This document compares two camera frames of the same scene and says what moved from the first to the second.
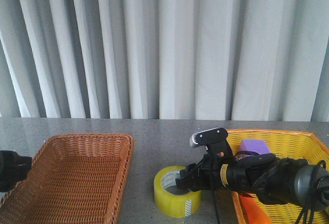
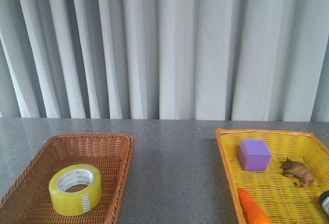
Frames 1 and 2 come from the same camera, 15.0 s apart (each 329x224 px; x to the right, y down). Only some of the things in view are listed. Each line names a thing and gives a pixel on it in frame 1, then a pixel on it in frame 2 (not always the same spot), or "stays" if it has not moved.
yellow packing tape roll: (176, 205) → (76, 203)
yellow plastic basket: (287, 145) stays
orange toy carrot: (254, 212) stays
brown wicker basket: (77, 178) stays
